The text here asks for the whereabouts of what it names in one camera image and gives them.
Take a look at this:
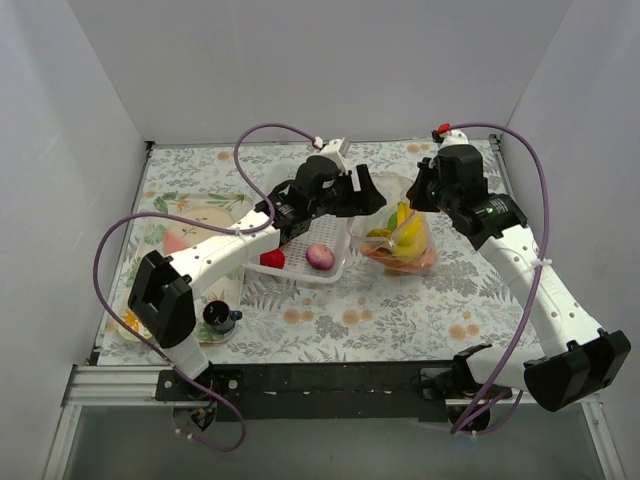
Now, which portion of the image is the yellow banana bunch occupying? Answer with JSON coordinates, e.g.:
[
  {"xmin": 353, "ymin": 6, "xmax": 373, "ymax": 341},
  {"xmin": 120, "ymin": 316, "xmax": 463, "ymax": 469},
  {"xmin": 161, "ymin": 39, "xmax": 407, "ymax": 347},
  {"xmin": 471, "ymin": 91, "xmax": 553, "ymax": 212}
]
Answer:
[{"xmin": 391, "ymin": 202, "xmax": 427, "ymax": 260}]

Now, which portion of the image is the clear zip top bag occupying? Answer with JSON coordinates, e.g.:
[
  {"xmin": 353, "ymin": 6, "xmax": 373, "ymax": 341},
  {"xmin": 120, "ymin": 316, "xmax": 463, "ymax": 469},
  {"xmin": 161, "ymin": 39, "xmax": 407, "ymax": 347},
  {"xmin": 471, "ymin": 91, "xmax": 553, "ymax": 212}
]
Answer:
[{"xmin": 347, "ymin": 173, "xmax": 438, "ymax": 274}]

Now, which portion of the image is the purple onion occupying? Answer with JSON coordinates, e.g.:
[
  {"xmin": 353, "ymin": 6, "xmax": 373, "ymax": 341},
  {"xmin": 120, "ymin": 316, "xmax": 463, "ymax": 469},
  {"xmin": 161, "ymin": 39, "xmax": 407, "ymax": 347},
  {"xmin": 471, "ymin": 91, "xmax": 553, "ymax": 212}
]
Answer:
[{"xmin": 306, "ymin": 243, "xmax": 335, "ymax": 271}]

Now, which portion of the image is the green cucumber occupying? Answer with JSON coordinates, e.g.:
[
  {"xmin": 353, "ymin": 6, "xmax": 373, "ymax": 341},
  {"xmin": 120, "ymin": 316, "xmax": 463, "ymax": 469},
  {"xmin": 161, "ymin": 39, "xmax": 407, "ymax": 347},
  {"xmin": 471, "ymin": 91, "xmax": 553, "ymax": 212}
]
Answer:
[{"xmin": 366, "ymin": 212, "xmax": 398, "ymax": 239}]

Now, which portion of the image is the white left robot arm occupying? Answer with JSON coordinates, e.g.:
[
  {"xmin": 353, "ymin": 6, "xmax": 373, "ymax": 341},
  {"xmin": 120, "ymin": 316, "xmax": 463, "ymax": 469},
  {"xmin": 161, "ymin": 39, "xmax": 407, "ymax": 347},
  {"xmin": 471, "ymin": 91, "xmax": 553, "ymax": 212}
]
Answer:
[{"xmin": 128, "ymin": 155, "xmax": 386, "ymax": 400}]

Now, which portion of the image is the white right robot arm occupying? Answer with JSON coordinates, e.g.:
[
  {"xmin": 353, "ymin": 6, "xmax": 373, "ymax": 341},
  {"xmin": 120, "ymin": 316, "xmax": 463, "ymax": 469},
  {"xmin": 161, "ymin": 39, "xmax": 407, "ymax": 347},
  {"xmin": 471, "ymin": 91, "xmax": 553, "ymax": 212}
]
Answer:
[{"xmin": 407, "ymin": 144, "xmax": 631, "ymax": 412}]

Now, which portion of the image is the white plastic basket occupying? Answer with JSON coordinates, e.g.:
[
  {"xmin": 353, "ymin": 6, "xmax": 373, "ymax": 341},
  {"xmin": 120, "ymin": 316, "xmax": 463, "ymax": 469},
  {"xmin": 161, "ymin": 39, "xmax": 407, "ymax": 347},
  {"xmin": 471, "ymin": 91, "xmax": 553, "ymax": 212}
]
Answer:
[{"xmin": 247, "ymin": 162, "xmax": 356, "ymax": 287}]

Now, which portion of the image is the floral table mat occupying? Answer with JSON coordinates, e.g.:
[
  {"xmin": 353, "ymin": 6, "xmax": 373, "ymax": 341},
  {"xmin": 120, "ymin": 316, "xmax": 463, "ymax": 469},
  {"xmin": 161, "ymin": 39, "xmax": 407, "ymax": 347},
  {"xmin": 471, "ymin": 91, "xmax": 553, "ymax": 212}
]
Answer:
[{"xmin": 97, "ymin": 139, "xmax": 544, "ymax": 365}]

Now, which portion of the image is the red strawberry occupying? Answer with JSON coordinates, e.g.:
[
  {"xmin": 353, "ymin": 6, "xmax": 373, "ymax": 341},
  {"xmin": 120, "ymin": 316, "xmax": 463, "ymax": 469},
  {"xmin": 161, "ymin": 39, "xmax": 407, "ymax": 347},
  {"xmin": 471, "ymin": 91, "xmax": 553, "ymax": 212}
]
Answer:
[{"xmin": 260, "ymin": 248, "xmax": 286, "ymax": 269}]

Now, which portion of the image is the pink beige round plate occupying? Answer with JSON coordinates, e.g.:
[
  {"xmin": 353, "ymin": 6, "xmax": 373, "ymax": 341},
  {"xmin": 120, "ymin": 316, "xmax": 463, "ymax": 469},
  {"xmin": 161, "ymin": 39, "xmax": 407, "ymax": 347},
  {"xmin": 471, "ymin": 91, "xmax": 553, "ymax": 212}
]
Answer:
[{"xmin": 163, "ymin": 205, "xmax": 234, "ymax": 255}]

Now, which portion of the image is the dark blue mug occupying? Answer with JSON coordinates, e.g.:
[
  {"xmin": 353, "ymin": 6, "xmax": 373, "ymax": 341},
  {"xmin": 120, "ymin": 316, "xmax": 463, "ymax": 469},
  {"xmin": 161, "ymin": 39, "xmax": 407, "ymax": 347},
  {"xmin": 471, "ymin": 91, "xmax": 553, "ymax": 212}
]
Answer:
[{"xmin": 203, "ymin": 300, "xmax": 243, "ymax": 335}]

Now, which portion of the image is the small flower coaster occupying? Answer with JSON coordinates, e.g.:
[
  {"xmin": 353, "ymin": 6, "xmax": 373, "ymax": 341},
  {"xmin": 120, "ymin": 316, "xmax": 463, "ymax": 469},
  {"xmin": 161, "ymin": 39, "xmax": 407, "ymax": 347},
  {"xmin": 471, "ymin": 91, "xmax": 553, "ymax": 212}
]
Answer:
[{"xmin": 117, "ymin": 308, "xmax": 152, "ymax": 342}]

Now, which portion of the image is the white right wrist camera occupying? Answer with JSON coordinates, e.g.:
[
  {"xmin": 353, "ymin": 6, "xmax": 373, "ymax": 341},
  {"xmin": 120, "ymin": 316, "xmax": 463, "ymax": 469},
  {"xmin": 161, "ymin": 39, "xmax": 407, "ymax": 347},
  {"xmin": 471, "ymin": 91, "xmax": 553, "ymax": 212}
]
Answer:
[{"xmin": 431, "ymin": 123, "xmax": 469, "ymax": 149}]

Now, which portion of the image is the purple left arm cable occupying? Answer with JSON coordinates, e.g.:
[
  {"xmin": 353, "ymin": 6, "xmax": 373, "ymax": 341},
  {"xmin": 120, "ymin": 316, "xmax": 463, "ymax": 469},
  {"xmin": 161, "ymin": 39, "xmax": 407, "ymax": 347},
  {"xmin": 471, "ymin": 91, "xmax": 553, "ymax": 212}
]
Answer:
[{"xmin": 92, "ymin": 123, "xmax": 324, "ymax": 453}]

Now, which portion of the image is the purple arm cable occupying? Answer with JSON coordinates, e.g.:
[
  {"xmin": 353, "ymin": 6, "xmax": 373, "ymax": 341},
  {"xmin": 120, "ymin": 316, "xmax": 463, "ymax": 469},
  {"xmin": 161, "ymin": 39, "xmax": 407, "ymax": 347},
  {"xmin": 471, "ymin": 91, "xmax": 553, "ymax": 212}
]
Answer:
[
  {"xmin": 449, "ymin": 122, "xmax": 552, "ymax": 435},
  {"xmin": 92, "ymin": 123, "xmax": 324, "ymax": 453}
]

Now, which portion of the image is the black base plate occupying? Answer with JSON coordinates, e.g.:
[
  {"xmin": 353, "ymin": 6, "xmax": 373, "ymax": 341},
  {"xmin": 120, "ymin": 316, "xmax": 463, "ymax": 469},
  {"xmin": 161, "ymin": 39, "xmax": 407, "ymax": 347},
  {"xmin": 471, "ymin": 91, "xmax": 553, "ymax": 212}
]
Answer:
[{"xmin": 154, "ymin": 360, "xmax": 514, "ymax": 424}]

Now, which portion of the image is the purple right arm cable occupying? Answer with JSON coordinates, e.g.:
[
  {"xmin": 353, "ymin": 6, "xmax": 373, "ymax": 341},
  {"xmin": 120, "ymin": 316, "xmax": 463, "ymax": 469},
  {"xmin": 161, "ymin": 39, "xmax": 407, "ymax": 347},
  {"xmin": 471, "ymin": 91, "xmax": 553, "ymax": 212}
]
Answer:
[{"xmin": 449, "ymin": 122, "xmax": 552, "ymax": 435}]

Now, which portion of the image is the aluminium frame rail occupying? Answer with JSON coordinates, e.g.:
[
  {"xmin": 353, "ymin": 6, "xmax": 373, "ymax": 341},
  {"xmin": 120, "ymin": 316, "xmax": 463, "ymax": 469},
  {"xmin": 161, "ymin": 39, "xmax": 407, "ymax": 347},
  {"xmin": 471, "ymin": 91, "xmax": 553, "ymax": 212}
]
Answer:
[{"xmin": 45, "ymin": 366, "xmax": 625, "ymax": 479}]

